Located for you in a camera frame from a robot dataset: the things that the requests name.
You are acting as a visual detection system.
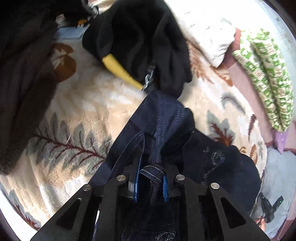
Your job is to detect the green white patterned folded quilt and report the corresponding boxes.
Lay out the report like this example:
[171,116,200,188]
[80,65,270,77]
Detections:
[232,29,294,132]

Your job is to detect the dark brown fur coat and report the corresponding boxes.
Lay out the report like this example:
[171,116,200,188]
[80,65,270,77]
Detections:
[1,14,57,175]

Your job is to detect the purple dotted pillow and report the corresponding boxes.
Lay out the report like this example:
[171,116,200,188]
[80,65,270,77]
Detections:
[273,130,295,154]

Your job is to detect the cream leaf-print blanket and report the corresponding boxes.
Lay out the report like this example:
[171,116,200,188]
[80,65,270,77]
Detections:
[1,40,267,240]

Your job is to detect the black garment with yellow trim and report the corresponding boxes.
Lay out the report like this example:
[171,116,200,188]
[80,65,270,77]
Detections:
[82,1,192,98]

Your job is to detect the white floral pillow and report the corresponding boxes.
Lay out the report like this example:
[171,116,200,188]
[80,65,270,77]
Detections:
[166,1,236,68]

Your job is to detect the dark blue embroidered jeans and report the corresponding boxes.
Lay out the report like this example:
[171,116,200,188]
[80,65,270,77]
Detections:
[90,91,267,240]

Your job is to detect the grey blanket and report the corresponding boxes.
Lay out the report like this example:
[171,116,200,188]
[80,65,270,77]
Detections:
[260,147,295,239]

